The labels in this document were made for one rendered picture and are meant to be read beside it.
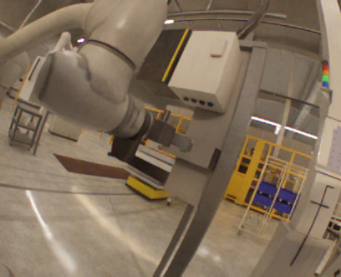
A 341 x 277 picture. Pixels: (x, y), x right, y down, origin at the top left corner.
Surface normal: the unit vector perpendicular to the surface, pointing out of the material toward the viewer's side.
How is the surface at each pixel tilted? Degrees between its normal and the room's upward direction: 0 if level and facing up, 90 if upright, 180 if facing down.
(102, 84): 90
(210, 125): 90
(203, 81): 90
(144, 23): 95
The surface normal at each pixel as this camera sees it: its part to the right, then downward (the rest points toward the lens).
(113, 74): 0.77, 0.31
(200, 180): -0.46, -0.25
